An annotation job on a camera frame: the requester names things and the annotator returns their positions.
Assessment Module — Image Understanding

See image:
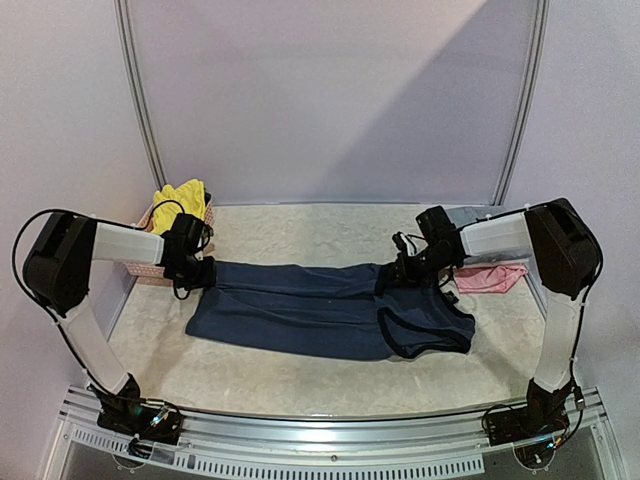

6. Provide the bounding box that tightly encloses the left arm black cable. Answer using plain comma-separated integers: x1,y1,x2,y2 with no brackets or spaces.
10,199,216,381

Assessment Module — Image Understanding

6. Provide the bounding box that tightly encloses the navy blue garment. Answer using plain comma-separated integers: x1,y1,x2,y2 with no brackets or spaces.
185,262,475,361

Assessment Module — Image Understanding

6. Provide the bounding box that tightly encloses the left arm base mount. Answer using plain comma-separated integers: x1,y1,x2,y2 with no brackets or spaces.
89,375,185,445

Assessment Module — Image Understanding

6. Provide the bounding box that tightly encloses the grey blue button shirt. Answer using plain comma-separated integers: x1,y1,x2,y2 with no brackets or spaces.
446,206,532,266

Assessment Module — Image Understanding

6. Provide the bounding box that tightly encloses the pink folded garment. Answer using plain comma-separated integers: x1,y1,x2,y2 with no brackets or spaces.
454,264,529,294

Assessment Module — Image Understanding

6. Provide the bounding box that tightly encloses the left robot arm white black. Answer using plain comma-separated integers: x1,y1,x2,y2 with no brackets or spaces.
12,209,216,395

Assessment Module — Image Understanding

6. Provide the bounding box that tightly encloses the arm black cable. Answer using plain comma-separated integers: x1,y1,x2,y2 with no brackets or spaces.
399,202,606,401
10,199,216,381

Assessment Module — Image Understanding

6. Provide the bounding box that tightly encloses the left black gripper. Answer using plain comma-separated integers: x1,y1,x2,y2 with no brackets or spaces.
170,254,216,290

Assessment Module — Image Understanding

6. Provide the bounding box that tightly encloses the aluminium corner post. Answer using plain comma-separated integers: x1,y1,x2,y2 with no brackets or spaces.
491,0,550,206
114,0,167,189

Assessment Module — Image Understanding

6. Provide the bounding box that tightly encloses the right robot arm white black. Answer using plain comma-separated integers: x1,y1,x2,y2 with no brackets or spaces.
379,198,604,396

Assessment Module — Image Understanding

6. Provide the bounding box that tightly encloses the right aluminium corner post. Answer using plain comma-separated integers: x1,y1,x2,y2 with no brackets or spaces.
491,0,550,206

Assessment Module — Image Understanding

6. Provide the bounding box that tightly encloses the pink plastic laundry basket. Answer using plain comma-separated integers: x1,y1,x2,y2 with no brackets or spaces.
125,194,214,287

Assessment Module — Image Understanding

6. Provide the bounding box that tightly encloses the yellow garment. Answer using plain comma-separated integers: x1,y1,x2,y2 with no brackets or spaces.
151,179,207,235

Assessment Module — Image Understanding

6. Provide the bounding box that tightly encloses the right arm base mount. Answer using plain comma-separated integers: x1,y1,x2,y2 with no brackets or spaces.
481,378,585,449

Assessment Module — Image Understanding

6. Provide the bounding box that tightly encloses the left aluminium corner post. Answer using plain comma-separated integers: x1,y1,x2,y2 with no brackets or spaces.
114,0,167,189

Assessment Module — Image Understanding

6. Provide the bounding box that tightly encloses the aluminium front rail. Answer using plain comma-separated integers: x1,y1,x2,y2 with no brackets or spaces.
45,388,624,479

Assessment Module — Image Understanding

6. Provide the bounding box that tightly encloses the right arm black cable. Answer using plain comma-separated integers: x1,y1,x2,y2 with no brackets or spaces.
399,202,606,401

